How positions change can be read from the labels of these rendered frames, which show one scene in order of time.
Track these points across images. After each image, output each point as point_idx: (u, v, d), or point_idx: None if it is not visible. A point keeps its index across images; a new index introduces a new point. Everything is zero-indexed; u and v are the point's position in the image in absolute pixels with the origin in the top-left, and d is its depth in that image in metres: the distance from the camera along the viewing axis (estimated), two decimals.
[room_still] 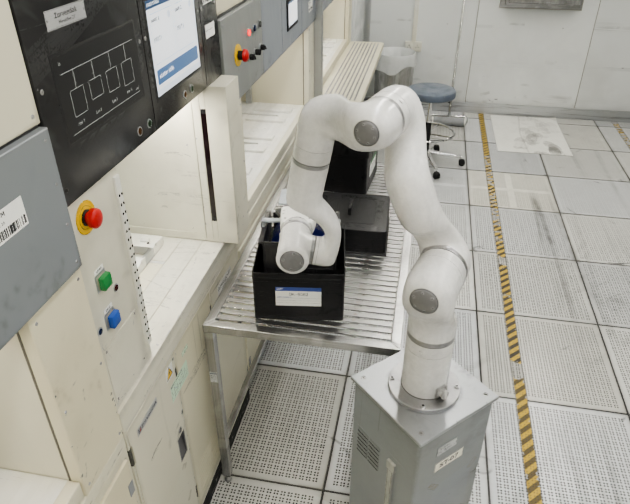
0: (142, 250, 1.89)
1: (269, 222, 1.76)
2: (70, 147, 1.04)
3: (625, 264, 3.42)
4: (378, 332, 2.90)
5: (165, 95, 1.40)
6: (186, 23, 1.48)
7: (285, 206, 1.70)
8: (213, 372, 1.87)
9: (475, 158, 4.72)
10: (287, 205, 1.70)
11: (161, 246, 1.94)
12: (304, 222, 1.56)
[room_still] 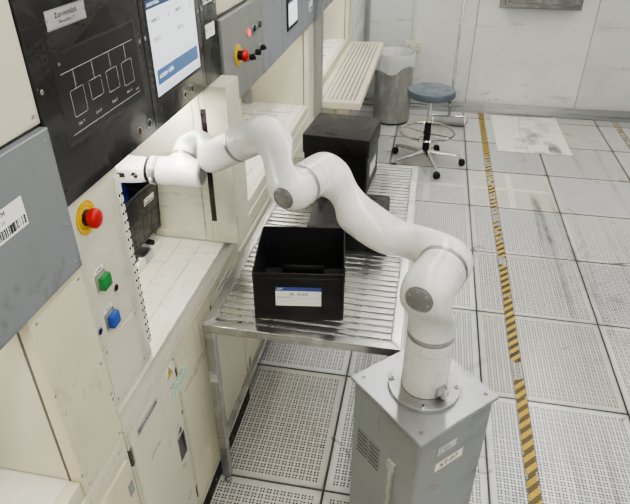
0: (142, 250, 1.89)
1: None
2: (70, 147, 1.04)
3: (625, 264, 3.42)
4: (378, 332, 2.90)
5: (165, 95, 1.40)
6: (186, 23, 1.48)
7: None
8: (213, 372, 1.87)
9: (475, 158, 4.72)
10: None
11: (161, 246, 1.94)
12: (159, 156, 1.70)
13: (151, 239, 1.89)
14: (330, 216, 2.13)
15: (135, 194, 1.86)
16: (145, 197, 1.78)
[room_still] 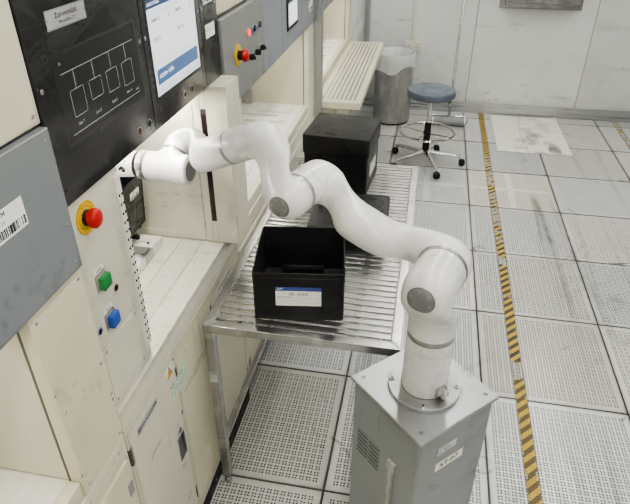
0: (142, 250, 1.89)
1: None
2: (70, 147, 1.04)
3: (625, 264, 3.42)
4: (378, 332, 2.90)
5: (165, 95, 1.40)
6: (186, 23, 1.48)
7: None
8: (213, 372, 1.87)
9: (475, 158, 4.72)
10: None
11: (161, 246, 1.94)
12: (148, 150, 1.67)
13: (136, 234, 1.90)
14: (330, 216, 2.13)
15: None
16: (131, 192, 1.78)
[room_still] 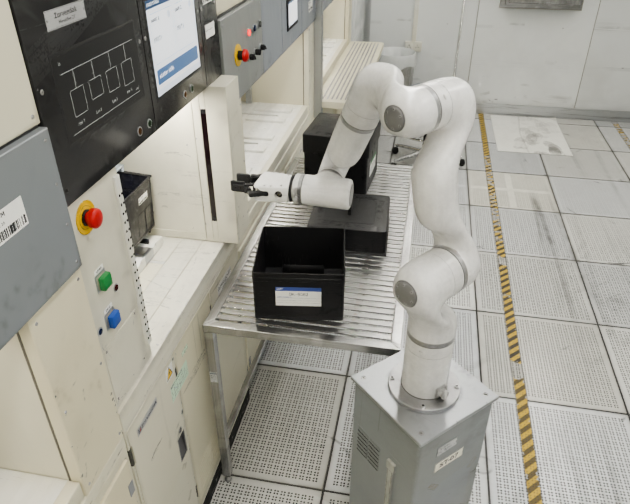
0: (142, 250, 1.89)
1: None
2: (70, 147, 1.04)
3: (625, 264, 3.42)
4: (378, 332, 2.90)
5: (165, 95, 1.40)
6: (186, 23, 1.48)
7: (247, 187, 1.58)
8: (213, 372, 1.87)
9: (475, 158, 4.72)
10: (246, 186, 1.59)
11: (161, 246, 1.94)
12: (303, 174, 1.59)
13: (145, 239, 1.90)
14: (330, 216, 2.13)
15: (128, 194, 1.86)
16: (140, 196, 1.78)
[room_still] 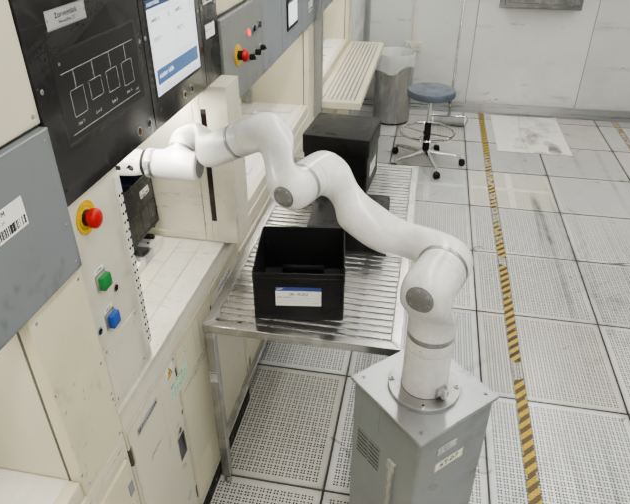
0: (142, 250, 1.89)
1: None
2: (70, 147, 1.04)
3: (625, 264, 3.42)
4: (378, 332, 2.90)
5: (165, 95, 1.40)
6: (186, 23, 1.48)
7: None
8: (213, 372, 1.87)
9: (475, 158, 4.72)
10: None
11: (161, 246, 1.94)
12: (155, 148, 1.68)
13: (150, 234, 1.88)
14: (330, 216, 2.13)
15: None
16: (141, 190, 1.77)
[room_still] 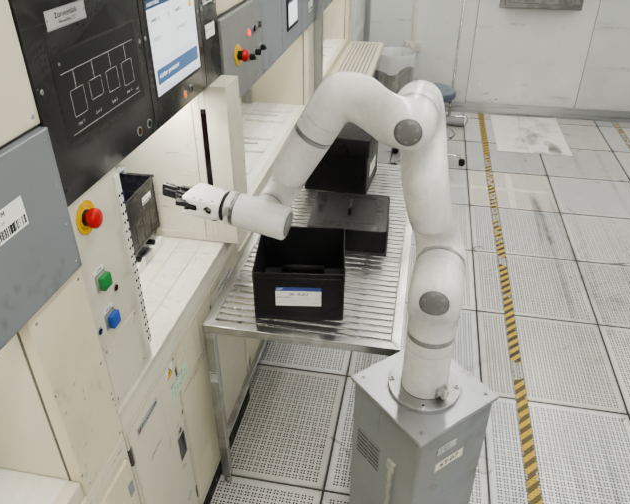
0: (142, 250, 1.89)
1: None
2: (70, 147, 1.04)
3: (625, 264, 3.42)
4: (378, 332, 2.90)
5: (165, 95, 1.40)
6: (186, 23, 1.48)
7: (179, 194, 1.43)
8: (213, 372, 1.87)
9: (475, 158, 4.72)
10: (177, 192, 1.43)
11: (161, 246, 1.94)
12: (240, 192, 1.43)
13: (152, 239, 1.90)
14: (330, 216, 2.13)
15: (132, 195, 1.86)
16: (143, 196, 1.78)
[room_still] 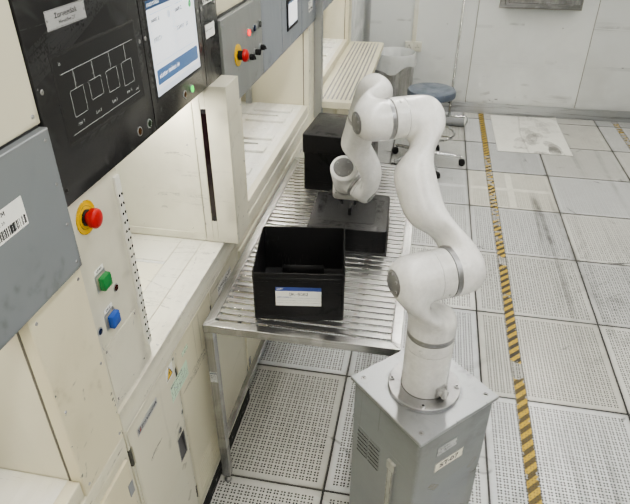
0: None
1: None
2: (70, 147, 1.04)
3: (625, 264, 3.42)
4: (378, 332, 2.90)
5: (165, 95, 1.40)
6: (186, 23, 1.48)
7: None
8: (213, 372, 1.87)
9: (475, 158, 4.72)
10: None
11: None
12: (337, 192, 1.90)
13: None
14: (330, 216, 2.13)
15: None
16: None
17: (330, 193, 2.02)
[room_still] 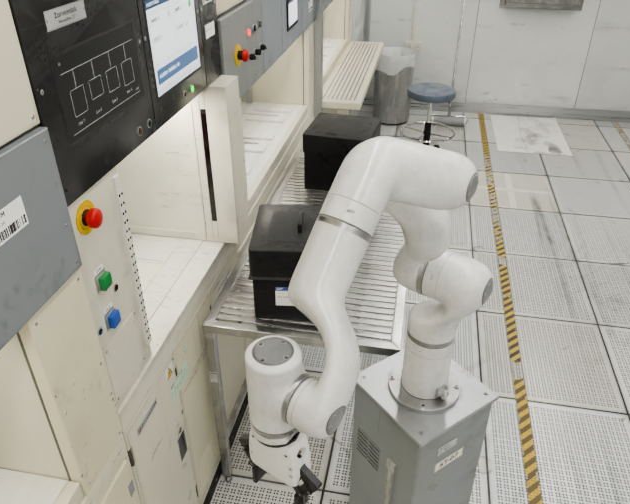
0: None
1: None
2: (70, 147, 1.04)
3: (625, 264, 3.42)
4: (378, 332, 2.90)
5: (165, 95, 1.40)
6: (186, 23, 1.48)
7: (306, 492, 0.95)
8: (213, 372, 1.87)
9: (475, 158, 4.72)
10: (302, 491, 0.96)
11: None
12: (250, 424, 0.91)
13: None
14: (276, 235, 1.72)
15: None
16: None
17: (244, 438, 1.00)
